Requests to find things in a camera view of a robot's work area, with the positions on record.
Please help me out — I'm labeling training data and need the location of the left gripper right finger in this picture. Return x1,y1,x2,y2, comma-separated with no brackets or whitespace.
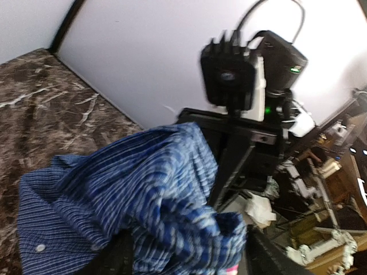
245,225,313,275

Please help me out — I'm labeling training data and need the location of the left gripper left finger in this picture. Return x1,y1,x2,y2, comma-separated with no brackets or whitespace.
94,231,134,275

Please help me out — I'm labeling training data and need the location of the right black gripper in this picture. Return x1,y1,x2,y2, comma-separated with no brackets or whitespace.
177,108,285,211

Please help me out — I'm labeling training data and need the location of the blue checkered shirt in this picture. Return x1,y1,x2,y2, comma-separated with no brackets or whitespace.
17,123,246,274

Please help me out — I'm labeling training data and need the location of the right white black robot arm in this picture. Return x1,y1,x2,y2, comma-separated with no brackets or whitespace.
177,30,315,210

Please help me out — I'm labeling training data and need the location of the pink flower brooch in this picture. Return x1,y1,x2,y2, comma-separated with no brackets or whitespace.
225,265,239,275

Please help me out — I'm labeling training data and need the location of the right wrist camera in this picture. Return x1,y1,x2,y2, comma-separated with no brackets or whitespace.
200,30,266,122

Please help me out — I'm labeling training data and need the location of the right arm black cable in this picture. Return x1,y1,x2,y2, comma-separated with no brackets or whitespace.
233,0,306,44

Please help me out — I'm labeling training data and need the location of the left black frame post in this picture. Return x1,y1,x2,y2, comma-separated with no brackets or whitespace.
48,0,86,55

